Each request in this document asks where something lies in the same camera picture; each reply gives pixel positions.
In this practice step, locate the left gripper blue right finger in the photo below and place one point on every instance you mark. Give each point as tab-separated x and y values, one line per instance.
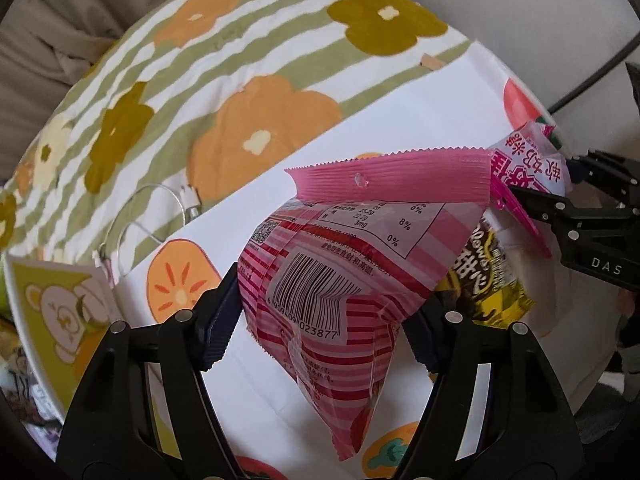
497	410

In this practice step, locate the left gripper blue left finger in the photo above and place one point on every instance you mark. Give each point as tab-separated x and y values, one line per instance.
142	411

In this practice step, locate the pink striped snack bag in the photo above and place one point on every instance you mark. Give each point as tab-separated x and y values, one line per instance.
328	278

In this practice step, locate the pink white snack bag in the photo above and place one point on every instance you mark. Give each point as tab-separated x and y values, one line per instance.
526	158

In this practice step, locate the yellow brown snack bag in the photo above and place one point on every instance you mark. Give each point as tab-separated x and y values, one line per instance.
482	275

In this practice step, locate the floral striped quilt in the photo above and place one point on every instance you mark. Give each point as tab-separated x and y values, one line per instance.
205	94

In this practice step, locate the beige curtain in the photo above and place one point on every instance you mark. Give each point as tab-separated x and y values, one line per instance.
46	47

